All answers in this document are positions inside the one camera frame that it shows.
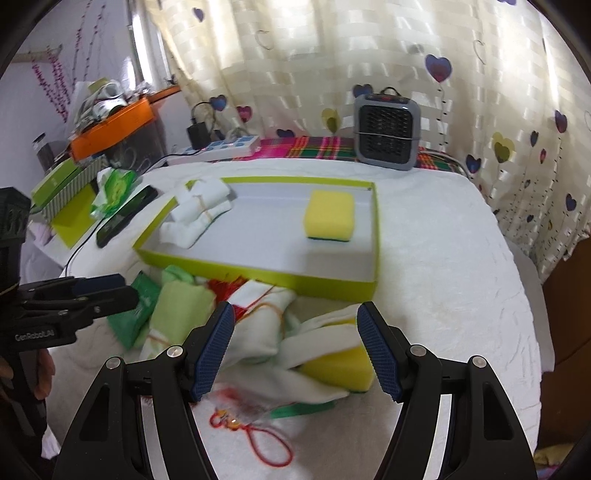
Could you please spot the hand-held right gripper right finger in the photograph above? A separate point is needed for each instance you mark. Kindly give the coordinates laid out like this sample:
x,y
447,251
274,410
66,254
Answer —
x,y
376,350

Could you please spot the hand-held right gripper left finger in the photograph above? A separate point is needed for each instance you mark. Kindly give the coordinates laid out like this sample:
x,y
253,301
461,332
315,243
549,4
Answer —
x,y
214,350

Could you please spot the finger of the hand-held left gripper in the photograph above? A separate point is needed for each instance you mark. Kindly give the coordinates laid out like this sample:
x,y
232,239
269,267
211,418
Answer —
x,y
115,300
99,282

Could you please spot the green tissue packet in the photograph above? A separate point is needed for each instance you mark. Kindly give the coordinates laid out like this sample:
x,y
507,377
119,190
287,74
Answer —
x,y
136,309
300,408

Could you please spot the yellow sponge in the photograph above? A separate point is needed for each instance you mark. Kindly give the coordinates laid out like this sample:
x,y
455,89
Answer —
x,y
328,214
341,369

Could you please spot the white and green towel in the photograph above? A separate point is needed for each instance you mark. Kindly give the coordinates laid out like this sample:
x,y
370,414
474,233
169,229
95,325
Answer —
x,y
258,341

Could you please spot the red tassel knot ornament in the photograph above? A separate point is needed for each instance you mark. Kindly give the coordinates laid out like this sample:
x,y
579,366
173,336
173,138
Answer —
x,y
219,286

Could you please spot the green cloth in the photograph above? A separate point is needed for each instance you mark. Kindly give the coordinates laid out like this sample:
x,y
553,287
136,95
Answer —
x,y
178,274

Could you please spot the white socks bundle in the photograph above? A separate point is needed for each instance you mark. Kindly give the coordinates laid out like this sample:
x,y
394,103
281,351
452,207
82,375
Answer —
x,y
194,217

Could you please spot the lime green box tray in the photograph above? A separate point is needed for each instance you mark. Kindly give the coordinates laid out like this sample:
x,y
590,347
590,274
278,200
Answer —
x,y
277,240

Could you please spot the person's left hand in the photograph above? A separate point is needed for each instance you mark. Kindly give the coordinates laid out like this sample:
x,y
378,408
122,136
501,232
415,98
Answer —
x,y
46,374

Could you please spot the lime green box lid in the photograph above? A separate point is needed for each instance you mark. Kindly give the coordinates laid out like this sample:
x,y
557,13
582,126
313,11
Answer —
x,y
76,221

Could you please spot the black smartphone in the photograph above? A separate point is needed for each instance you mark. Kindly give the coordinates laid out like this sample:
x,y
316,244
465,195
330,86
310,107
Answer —
x,y
124,217

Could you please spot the opened green tissue pack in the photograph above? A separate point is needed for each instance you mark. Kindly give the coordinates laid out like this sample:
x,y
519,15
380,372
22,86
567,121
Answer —
x,y
115,189

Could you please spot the striped box with green top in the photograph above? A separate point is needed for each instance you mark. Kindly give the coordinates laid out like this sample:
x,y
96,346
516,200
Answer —
x,y
60,177

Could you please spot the dark glass jar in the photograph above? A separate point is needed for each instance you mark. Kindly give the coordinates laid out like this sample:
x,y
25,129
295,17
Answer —
x,y
44,152

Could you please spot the orange shelf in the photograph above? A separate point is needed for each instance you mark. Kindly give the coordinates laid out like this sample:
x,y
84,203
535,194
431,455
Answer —
x,y
115,127

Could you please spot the black charger adapter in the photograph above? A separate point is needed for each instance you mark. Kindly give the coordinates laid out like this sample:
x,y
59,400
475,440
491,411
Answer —
x,y
198,136

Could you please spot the household clutter pile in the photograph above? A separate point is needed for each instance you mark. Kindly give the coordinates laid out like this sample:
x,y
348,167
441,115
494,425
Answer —
x,y
104,101

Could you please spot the white power strip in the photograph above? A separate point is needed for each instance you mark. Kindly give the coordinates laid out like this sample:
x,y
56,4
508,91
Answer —
x,y
226,145

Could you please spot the brown wooden wardrobe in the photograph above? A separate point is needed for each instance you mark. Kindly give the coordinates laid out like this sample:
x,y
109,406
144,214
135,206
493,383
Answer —
x,y
568,323

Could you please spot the plaid blanket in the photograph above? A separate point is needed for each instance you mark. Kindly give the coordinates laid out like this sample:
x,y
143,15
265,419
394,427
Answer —
x,y
318,147

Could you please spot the grey portable heater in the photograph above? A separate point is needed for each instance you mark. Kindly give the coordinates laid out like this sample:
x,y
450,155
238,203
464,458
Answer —
x,y
385,134

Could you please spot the cream heart print curtain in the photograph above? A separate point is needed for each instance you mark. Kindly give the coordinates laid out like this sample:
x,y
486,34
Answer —
x,y
323,55

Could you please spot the pink flower wall sticker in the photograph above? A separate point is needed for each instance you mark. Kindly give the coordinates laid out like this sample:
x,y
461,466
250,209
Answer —
x,y
60,99

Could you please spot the window frame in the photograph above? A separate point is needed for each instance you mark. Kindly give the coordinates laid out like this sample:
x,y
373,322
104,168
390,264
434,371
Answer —
x,y
138,46

